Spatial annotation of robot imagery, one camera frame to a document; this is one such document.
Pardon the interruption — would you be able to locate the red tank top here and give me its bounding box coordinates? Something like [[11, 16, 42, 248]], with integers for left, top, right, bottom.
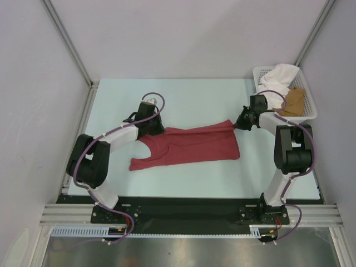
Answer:
[[129, 120, 240, 171]]

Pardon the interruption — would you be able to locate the tan tank top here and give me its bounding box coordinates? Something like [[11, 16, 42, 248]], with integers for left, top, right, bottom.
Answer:
[[273, 86, 305, 117]]

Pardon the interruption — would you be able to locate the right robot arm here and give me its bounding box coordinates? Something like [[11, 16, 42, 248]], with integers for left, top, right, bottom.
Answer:
[[234, 94, 316, 225]]

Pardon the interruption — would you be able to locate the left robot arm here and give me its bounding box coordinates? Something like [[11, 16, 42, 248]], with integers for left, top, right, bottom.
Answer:
[[66, 98, 165, 223]]

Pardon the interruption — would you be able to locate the white tank top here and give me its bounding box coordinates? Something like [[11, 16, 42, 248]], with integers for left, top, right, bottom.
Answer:
[[256, 63, 300, 110]]

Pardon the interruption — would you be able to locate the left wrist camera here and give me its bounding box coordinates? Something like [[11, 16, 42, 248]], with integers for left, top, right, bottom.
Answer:
[[144, 98, 157, 106]]

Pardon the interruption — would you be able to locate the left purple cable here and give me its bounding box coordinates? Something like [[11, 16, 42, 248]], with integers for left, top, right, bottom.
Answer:
[[52, 92, 167, 253]]

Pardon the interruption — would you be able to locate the left aluminium frame post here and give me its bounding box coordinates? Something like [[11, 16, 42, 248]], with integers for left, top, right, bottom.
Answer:
[[41, 0, 100, 195]]

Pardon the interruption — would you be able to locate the aluminium frame post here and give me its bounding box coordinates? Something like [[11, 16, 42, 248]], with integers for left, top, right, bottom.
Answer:
[[41, 0, 100, 195], [294, 0, 338, 67]]

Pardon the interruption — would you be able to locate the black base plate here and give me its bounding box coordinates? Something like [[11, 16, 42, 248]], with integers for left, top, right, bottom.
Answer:
[[56, 195, 323, 235]]

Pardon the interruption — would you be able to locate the white cable duct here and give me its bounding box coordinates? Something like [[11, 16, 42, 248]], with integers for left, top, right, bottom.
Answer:
[[51, 226, 267, 239]]

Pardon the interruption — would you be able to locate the right aluminium frame post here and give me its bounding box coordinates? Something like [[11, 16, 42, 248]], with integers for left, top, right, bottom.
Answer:
[[294, 0, 338, 67]]

